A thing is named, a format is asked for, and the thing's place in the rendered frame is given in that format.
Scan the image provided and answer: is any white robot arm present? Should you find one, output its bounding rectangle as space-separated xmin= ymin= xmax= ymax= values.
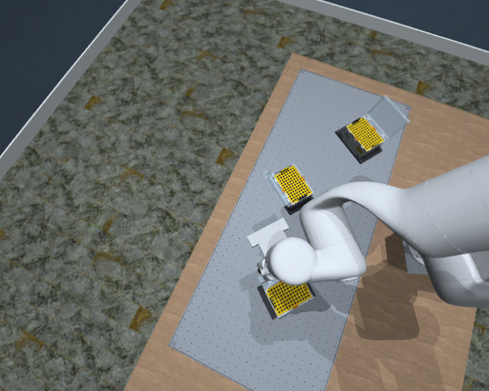
xmin=247 ymin=155 xmax=489 ymax=308

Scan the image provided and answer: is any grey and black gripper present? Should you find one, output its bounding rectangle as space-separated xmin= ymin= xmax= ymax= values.
xmin=257 ymin=257 xmax=276 ymax=281

